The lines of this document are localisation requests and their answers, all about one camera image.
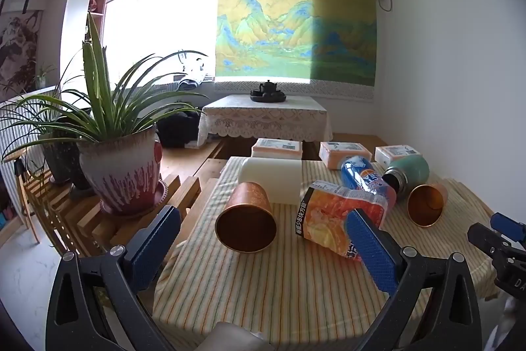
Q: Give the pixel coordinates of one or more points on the black tea tray with teapot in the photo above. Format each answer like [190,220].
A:
[268,92]

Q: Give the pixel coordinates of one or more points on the blue drink bottle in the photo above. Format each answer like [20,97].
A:
[361,176]

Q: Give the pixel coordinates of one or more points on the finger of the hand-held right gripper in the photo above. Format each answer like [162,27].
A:
[485,238]
[509,225]

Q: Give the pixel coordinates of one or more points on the small orange cup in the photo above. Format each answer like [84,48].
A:
[427,205]

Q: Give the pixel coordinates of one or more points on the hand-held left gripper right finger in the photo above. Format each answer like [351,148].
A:
[372,248]

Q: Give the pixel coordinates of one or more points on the plant in red white pot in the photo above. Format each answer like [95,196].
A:
[119,170]

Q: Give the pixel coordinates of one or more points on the white wall shelf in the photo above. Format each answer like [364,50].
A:
[96,1]

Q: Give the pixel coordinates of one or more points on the orange snack packet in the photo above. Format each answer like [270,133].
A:
[328,215]

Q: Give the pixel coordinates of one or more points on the wooden plant stand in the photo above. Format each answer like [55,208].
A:
[82,219]

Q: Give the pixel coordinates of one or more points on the striped tablecloth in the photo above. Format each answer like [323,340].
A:
[279,293]

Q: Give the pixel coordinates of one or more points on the ink painting wall scroll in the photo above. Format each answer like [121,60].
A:
[18,51]

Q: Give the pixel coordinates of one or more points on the grey cloth on windowsill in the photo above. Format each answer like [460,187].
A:
[191,81]

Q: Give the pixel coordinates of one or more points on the green landscape painting blind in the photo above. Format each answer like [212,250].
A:
[296,14]

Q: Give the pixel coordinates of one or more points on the white cylinder roll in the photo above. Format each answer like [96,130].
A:
[269,178]

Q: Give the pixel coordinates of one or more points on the black bag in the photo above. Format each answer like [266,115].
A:
[178,129]

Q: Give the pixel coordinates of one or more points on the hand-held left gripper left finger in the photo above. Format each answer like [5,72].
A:
[154,248]

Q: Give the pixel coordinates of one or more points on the large orange cup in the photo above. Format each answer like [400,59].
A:
[246,217]

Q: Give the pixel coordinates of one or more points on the white soft object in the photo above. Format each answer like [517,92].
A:
[234,338]

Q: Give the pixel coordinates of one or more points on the small potted plant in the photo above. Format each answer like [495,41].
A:
[43,75]

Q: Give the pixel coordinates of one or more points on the plant in dark pot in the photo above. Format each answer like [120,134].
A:
[57,157]

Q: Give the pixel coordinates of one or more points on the green thermos bottle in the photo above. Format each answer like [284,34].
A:
[409,172]

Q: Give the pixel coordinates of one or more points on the low table with lace cloth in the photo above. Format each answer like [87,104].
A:
[263,116]

